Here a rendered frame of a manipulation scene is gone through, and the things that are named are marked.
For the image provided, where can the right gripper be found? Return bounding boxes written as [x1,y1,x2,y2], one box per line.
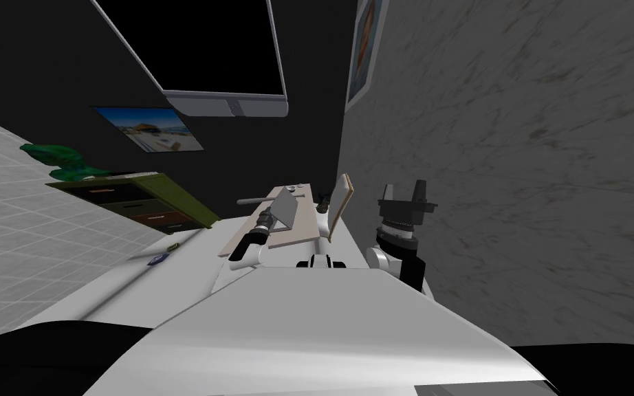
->
[377,179,439,226]

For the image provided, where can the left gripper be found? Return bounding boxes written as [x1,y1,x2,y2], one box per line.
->
[269,192,300,232]

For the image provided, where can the beige flat panel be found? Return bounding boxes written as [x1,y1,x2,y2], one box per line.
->
[217,184,320,258]

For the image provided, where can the beige upright board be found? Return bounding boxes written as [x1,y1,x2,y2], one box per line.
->
[327,173,356,243]

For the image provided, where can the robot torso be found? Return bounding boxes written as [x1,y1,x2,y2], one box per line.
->
[83,254,550,396]

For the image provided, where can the green dresser with plant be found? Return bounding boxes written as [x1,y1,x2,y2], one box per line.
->
[19,143,221,235]

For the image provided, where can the white-framed picture on wall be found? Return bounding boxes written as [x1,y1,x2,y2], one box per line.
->
[345,0,390,111]

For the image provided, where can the beach picture on wall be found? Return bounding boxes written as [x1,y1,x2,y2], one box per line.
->
[93,107,206,154]

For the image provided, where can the black screen with grey frame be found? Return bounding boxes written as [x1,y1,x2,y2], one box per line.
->
[90,0,290,119]

